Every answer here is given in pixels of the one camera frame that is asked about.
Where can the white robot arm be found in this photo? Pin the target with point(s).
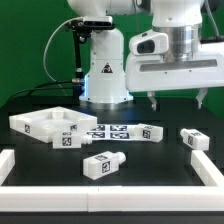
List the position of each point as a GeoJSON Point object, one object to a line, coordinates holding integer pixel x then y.
{"type": "Point", "coordinates": [177, 14]}

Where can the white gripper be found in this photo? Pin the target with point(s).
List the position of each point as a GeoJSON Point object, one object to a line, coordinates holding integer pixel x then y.
{"type": "Point", "coordinates": [173, 59]}

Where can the black camera on stand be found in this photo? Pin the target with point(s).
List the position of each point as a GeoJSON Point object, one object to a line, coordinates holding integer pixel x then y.
{"type": "Point", "coordinates": [81, 28]}

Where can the paper sheet with tags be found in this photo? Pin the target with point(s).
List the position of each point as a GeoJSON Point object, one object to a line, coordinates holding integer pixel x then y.
{"type": "Point", "coordinates": [110, 132]}

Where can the white U-shaped obstacle fence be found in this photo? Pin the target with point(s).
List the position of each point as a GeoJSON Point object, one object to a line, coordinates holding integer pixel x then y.
{"type": "Point", "coordinates": [207, 197]}

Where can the white square table top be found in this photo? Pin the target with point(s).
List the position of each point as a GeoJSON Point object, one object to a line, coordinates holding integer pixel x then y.
{"type": "Point", "coordinates": [43, 124]}

